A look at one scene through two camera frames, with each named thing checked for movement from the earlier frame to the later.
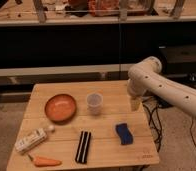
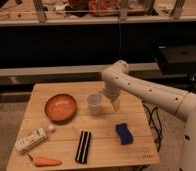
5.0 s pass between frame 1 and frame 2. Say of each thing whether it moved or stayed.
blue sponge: stayed
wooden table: stayed
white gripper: moved
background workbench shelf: stayed
